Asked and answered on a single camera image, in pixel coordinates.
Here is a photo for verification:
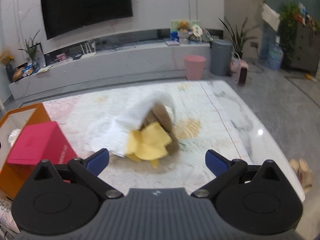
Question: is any white crumpled plastic bag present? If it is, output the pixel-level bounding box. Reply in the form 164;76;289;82
8;128;21;147

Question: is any green potted plant right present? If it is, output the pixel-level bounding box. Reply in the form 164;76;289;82
219;18;260;59

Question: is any magenta box lid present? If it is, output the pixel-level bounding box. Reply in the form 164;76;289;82
7;121;77;165

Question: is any green potted plant left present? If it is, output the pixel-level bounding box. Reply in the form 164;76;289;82
19;30;40;68

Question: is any teddy bear on console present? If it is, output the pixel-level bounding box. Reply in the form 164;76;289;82
177;20;190;33

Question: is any grey waste bin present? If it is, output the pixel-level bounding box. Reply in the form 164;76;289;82
209;40;233;76

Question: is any orange storage box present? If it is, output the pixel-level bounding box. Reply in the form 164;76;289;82
1;103;51;202

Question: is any black television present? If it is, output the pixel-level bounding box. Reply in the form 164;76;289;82
41;0;133;39

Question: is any pink waste bin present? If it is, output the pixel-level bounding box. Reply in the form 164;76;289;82
184;55;207;80

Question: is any dried yellow flowers vase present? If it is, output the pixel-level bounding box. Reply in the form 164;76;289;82
0;49;15;83

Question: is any yellow cloth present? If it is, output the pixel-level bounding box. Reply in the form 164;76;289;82
125;122;172;168

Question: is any green potted plant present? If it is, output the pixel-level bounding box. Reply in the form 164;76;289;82
219;18;260;59
19;30;40;68

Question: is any white wifi router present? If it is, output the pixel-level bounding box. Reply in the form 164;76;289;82
80;41;97;59

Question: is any grey TV console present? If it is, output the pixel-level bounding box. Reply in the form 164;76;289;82
9;41;210;101

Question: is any white towel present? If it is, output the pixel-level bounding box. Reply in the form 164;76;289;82
84;92;176;157

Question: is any grey drawer cabinet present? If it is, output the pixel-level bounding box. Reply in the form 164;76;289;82
291;23;319;75

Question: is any brown plush toy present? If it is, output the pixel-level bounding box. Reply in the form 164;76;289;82
140;103;180;154

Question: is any pink small heater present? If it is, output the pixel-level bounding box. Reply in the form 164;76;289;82
230;52;249;86

